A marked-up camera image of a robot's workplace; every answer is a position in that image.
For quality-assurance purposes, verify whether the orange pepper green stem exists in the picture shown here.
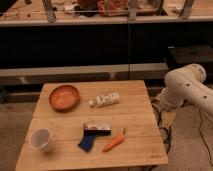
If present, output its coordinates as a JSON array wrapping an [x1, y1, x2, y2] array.
[[103, 128, 126, 152]]

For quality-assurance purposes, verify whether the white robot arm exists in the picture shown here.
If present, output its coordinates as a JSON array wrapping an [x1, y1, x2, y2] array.
[[158, 64, 213, 124]]

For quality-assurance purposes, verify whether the brown ceramic bowl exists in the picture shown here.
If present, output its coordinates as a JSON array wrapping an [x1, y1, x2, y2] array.
[[49, 85, 80, 111]]

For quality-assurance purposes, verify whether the white plastic bottle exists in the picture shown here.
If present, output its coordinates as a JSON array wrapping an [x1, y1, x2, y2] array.
[[88, 92, 121, 107]]

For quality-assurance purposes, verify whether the black box on shelf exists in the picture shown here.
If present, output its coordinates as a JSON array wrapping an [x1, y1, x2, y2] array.
[[166, 45, 213, 73]]

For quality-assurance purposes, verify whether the long wooden shelf bench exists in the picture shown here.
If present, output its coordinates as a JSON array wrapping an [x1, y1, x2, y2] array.
[[0, 63, 169, 85]]

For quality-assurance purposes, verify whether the wooden table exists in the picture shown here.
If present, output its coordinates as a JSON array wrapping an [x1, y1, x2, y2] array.
[[16, 80, 168, 171]]

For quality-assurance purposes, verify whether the blue cloth piece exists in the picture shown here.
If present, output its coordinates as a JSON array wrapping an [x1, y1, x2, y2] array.
[[78, 135, 96, 152]]

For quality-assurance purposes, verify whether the white plastic cup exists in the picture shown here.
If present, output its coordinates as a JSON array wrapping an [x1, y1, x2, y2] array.
[[28, 128, 53, 153]]

